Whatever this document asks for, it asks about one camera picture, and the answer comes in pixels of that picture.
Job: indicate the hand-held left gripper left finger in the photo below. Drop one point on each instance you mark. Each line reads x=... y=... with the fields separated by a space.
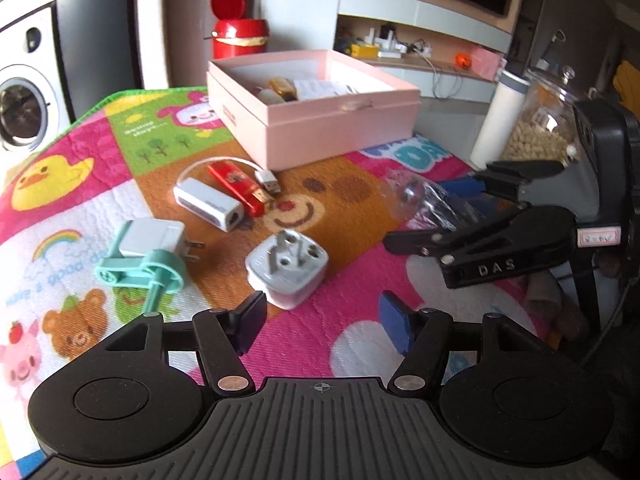
x=250 y=320

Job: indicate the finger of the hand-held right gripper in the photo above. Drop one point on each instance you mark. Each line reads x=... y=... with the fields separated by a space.
x=500 y=255
x=510 y=175

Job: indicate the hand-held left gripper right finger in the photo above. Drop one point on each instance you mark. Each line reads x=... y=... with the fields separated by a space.
x=395 y=322

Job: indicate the white travel plug adapter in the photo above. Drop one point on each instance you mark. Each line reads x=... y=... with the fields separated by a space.
x=300 y=280

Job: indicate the clear plastic bag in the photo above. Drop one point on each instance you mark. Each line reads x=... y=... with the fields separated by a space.
x=425 y=200

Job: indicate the pink cardboard box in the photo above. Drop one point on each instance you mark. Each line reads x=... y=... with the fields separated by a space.
x=320 y=135

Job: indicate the red and silver bottle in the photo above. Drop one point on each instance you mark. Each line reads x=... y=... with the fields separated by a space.
x=281 y=87

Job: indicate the white bottle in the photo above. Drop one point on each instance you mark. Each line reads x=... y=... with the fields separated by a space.
x=495 y=125

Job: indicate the glass jar with beans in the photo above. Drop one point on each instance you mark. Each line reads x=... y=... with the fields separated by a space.
x=540 y=125

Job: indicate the yellow cloth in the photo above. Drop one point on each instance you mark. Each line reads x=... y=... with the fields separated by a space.
x=627 y=82

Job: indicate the teal plastic tool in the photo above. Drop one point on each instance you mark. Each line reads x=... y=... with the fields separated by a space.
x=165 y=267

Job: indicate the small pink box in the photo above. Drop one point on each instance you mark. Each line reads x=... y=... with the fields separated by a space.
x=485 y=62

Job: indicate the orange toy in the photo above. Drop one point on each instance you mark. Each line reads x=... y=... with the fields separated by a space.
x=461 y=61

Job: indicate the colourful printed mat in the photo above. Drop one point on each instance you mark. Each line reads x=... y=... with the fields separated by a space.
x=350 y=200

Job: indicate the red lighter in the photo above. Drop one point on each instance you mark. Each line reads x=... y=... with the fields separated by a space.
x=232 y=180

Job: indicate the white power strip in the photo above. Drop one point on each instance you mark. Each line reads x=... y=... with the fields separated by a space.
x=395 y=50

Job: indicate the small yellow box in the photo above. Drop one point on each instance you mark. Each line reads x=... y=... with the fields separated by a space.
x=365 y=51

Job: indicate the white paper slip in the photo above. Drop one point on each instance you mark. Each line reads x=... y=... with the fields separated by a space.
x=317 y=89

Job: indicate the television cabinet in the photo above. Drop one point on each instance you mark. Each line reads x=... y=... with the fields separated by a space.
x=375 y=5

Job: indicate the red bin with lid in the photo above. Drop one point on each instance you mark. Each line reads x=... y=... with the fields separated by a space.
x=240 y=40

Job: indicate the tall grey cabinet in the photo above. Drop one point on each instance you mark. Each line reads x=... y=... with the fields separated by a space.
x=100 y=35

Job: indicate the white washing machine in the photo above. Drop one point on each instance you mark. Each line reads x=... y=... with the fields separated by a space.
x=30 y=75

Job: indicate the white wall charger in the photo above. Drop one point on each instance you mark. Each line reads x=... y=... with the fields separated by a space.
x=150 y=240

